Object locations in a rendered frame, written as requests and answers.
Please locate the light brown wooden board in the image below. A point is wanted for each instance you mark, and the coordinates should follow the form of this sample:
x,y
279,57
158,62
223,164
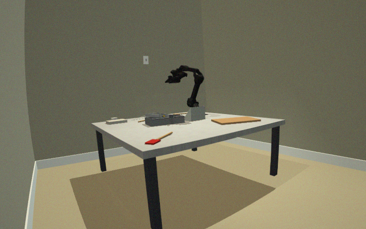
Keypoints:
x,y
235,120

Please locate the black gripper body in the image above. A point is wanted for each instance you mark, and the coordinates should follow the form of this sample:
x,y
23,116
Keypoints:
x,y
178,77

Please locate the grey rectangular roasting tin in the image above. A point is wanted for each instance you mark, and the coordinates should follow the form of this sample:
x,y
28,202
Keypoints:
x,y
159,121

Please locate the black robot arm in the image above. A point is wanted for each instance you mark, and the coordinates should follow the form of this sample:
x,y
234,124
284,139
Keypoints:
x,y
198,79

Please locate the red spatula with wooden handle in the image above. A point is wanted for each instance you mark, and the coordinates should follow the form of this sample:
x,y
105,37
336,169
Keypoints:
x,y
154,141

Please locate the beige flat rectangular block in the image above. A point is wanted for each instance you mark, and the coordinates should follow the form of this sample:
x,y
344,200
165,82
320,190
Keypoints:
x,y
116,121

